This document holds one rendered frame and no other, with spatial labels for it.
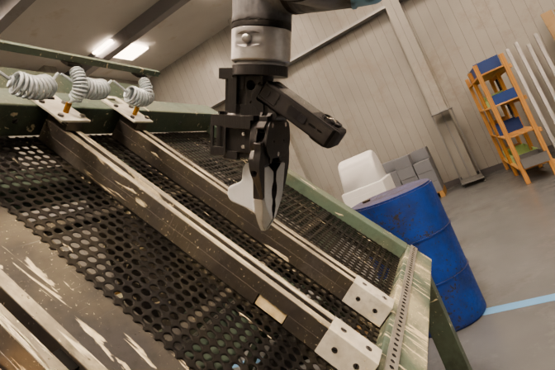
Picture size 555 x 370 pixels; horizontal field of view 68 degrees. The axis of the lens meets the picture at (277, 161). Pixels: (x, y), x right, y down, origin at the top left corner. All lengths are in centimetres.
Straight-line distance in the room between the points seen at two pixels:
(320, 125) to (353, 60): 946
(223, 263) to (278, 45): 64
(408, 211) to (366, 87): 701
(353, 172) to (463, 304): 293
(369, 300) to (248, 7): 93
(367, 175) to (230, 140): 514
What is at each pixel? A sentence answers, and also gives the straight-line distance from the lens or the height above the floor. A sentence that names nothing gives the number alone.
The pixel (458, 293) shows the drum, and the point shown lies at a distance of 320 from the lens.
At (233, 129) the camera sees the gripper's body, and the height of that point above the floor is 144.
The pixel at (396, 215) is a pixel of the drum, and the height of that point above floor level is 88.
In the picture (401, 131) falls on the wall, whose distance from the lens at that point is 965.
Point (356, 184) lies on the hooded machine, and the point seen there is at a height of 103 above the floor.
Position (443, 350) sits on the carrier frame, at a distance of 202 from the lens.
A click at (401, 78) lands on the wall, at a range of 968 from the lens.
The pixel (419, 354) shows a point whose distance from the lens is 119.
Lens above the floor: 135
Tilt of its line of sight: 4 degrees up
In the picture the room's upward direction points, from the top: 23 degrees counter-clockwise
